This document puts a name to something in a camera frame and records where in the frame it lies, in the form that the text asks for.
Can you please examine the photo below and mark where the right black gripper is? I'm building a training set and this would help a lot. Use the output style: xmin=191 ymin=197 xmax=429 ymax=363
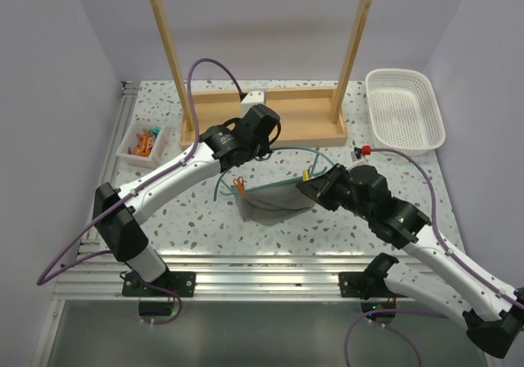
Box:
xmin=297 ymin=163 xmax=373 ymax=221

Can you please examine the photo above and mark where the teal clothes hanger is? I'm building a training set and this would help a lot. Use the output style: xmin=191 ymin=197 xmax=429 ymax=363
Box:
xmin=213 ymin=147 xmax=335 ymax=202

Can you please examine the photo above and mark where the grey underwear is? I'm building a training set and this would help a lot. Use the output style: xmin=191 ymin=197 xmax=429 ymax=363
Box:
xmin=235 ymin=184 xmax=315 ymax=226

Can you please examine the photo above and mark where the orange clothespin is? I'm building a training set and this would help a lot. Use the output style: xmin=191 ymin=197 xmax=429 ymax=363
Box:
xmin=233 ymin=176 xmax=246 ymax=197

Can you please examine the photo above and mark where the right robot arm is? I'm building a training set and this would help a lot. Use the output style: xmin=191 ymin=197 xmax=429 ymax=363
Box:
xmin=296 ymin=164 xmax=523 ymax=359

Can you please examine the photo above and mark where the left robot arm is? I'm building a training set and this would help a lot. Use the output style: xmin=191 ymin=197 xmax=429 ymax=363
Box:
xmin=93 ymin=104 xmax=282 ymax=296

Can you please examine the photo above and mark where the wooden hanging rack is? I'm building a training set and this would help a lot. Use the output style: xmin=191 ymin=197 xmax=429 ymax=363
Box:
xmin=149 ymin=0 xmax=373 ymax=132

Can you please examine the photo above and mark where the pile of clothespins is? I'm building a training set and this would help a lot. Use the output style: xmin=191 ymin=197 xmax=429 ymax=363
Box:
xmin=128 ymin=126 xmax=160 ymax=157

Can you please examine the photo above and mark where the white plastic basket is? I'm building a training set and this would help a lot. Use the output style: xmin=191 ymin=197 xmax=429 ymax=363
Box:
xmin=365 ymin=68 xmax=446 ymax=156

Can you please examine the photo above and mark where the white clothespin box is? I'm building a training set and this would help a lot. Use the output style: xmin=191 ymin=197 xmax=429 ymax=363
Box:
xmin=115 ymin=120 xmax=169 ymax=169

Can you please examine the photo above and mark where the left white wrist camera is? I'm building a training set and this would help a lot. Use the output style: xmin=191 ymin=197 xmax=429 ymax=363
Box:
xmin=240 ymin=89 xmax=266 ymax=117

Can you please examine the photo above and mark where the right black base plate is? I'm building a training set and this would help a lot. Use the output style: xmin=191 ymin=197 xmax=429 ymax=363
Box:
xmin=338 ymin=271 xmax=391 ymax=300

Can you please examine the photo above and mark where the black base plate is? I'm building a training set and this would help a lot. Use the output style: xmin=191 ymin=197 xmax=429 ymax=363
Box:
xmin=338 ymin=271 xmax=391 ymax=300
xmin=120 ymin=270 xmax=197 ymax=297

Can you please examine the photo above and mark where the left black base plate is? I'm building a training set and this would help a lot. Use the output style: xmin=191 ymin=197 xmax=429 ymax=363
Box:
xmin=120 ymin=270 xmax=197 ymax=297

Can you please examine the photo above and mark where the aluminium mounting rail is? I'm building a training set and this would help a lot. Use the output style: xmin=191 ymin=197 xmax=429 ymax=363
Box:
xmin=52 ymin=254 xmax=488 ymax=302

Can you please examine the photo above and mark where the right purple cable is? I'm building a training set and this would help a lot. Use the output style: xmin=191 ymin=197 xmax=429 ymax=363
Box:
xmin=343 ymin=146 xmax=524 ymax=367

